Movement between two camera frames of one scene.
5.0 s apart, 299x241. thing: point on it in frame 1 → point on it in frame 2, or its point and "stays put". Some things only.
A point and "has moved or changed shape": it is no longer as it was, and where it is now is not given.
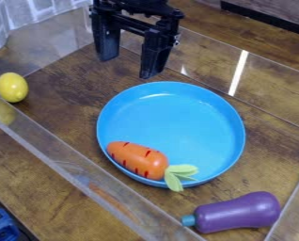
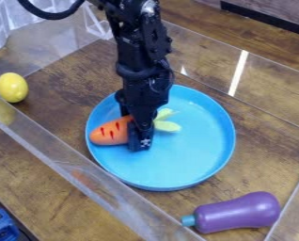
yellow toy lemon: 11,87 stays put
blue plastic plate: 182,118 has moved or changed shape
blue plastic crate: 5,228 stays put
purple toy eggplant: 253,209 stays put
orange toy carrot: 149,164 → 114,132
